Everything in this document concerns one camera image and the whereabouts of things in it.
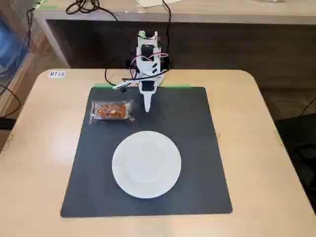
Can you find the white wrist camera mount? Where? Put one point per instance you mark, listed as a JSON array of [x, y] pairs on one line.
[[121, 86]]

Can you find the white paper sheet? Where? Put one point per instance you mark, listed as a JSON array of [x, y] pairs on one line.
[[150, 3]]

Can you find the white round dish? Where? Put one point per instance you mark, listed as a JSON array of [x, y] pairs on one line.
[[146, 164]]

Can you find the blue plastic bin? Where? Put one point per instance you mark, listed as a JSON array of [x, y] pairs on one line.
[[12, 42]]

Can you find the black stand foot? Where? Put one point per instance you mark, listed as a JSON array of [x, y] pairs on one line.
[[6, 123]]

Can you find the light wooden desk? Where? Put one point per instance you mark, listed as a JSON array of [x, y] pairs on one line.
[[222, 17]]

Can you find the dark grey mat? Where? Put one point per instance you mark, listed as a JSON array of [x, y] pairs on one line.
[[192, 148]]

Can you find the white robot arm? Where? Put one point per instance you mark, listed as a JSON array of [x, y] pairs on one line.
[[148, 66]]

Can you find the white MT18 label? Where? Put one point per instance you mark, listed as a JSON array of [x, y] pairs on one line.
[[57, 74]]

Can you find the brown snack cake package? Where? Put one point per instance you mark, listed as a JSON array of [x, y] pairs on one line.
[[112, 111]]

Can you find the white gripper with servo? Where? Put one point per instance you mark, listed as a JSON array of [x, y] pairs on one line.
[[147, 88]]

